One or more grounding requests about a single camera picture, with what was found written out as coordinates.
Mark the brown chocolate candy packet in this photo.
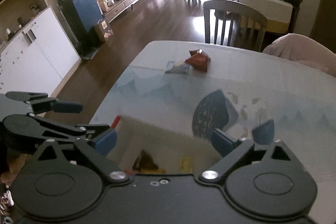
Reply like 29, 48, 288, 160
132, 150, 159, 172

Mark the yellow label sauce packet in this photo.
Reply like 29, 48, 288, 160
180, 156, 193, 173

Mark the light blue pastry packet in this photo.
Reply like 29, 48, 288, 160
165, 61, 190, 74

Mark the dark red foil snack bag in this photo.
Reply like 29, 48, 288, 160
185, 49, 211, 73

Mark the large red chips bag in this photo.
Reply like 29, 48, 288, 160
123, 168, 166, 176

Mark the white cardboard box red trim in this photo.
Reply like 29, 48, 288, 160
107, 116, 222, 174

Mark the white side cabinet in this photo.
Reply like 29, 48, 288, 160
1, 7, 81, 95

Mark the pink cloth covered chair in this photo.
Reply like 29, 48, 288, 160
263, 33, 336, 77

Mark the brown paper bag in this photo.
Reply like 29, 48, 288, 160
93, 20, 113, 43

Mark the dark wooden dining chair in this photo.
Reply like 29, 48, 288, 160
203, 0, 268, 52

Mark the blue black water dispenser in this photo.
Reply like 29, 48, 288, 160
57, 0, 104, 59

